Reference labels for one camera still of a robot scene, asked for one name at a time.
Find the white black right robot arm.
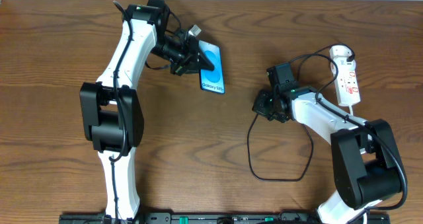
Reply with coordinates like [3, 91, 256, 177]
[252, 63, 408, 223]

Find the blue Galaxy smartphone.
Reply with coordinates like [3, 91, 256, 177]
[198, 40, 226, 94]

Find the black USB charging cable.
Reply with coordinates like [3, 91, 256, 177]
[247, 42, 356, 182]

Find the white power strip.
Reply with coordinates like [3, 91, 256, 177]
[329, 45, 360, 107]

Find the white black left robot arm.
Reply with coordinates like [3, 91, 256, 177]
[59, 0, 217, 223]

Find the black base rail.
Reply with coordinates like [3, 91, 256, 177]
[59, 211, 391, 224]

